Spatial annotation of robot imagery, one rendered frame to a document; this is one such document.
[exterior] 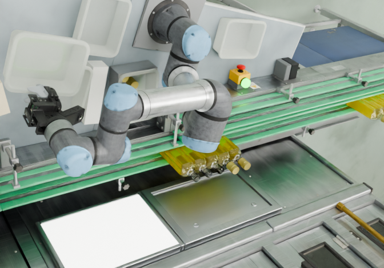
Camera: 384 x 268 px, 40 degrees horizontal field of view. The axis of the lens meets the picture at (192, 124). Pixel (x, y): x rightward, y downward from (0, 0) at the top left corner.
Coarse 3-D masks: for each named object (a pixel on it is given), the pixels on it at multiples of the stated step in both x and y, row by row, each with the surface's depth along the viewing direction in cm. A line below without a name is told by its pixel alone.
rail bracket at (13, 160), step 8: (0, 144) 182; (8, 144) 182; (0, 152) 184; (8, 152) 179; (0, 160) 186; (8, 160) 187; (16, 160) 176; (16, 168) 172; (16, 176) 180; (16, 184) 181
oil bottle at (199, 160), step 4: (180, 148) 217; (184, 148) 216; (188, 148) 216; (184, 152) 214; (188, 152) 214; (192, 152) 214; (196, 152) 214; (188, 156) 212; (192, 156) 212; (196, 156) 212; (200, 156) 212; (192, 160) 210; (196, 160) 210; (200, 160) 210; (204, 160) 211; (196, 164) 209; (200, 164) 209; (204, 164) 210; (196, 168) 210; (196, 172) 211
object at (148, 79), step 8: (136, 72) 202; (144, 72) 203; (152, 72) 205; (120, 80) 199; (136, 80) 212; (144, 80) 214; (152, 80) 211; (144, 88) 216; (152, 88) 212; (144, 120) 215
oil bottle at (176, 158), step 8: (160, 152) 220; (168, 152) 214; (176, 152) 213; (168, 160) 215; (176, 160) 209; (184, 160) 209; (176, 168) 211; (184, 168) 206; (192, 168) 207; (184, 176) 208
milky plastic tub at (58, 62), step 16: (16, 32) 143; (32, 32) 148; (16, 48) 141; (32, 48) 151; (48, 48) 153; (64, 48) 156; (80, 48) 155; (16, 64) 150; (32, 64) 153; (48, 64) 156; (64, 64) 159; (80, 64) 155; (16, 80) 150; (32, 80) 154; (48, 80) 158; (64, 80) 161; (80, 80) 156
